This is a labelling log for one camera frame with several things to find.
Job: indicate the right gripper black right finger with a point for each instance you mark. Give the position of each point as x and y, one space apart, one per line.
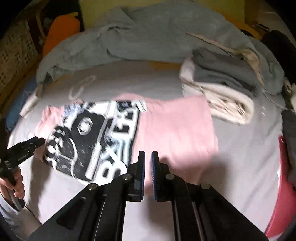
199 211

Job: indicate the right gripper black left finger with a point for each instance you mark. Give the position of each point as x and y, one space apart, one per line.
96 212

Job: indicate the pink printed t-shirt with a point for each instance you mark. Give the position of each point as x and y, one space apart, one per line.
97 141

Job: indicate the grey sleeve forearm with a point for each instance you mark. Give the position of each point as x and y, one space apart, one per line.
23 223

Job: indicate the folded grey and cream clothes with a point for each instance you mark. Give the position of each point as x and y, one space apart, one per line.
230 82

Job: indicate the person's left hand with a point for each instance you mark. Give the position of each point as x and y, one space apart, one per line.
18 188

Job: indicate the folded white cloth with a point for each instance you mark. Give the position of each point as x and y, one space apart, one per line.
32 100

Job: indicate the pink red garment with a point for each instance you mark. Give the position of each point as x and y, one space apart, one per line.
284 210

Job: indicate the orange plush toy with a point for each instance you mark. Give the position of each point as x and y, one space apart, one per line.
63 27

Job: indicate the grey-green crumpled blanket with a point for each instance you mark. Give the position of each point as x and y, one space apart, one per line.
166 32

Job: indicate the black jacket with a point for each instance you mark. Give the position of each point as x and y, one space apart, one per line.
278 47

